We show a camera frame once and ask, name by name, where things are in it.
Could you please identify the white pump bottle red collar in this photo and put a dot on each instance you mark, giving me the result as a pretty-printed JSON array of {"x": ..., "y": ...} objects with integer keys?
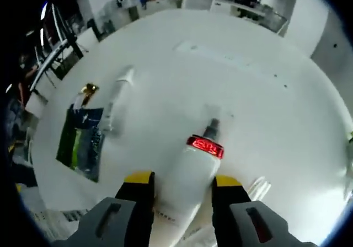
[{"x": 190, "y": 175}]

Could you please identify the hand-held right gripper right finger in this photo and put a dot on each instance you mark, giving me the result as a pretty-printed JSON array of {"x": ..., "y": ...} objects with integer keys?
[{"x": 229, "y": 203}]

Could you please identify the white skincare tube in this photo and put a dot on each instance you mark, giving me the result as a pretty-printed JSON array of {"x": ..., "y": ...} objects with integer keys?
[{"x": 118, "y": 92}]

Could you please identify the gold foil skincare sachet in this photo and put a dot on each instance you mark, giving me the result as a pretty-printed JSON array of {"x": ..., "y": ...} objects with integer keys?
[{"x": 89, "y": 90}]

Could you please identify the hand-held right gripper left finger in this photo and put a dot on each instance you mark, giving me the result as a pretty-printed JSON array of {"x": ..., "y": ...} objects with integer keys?
[{"x": 138, "y": 203}]

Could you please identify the white side desk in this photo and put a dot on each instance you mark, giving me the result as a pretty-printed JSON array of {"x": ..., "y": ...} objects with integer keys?
[{"x": 47, "y": 62}]

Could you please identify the green black skincare sachet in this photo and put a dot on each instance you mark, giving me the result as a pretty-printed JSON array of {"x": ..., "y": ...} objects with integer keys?
[{"x": 80, "y": 142}]

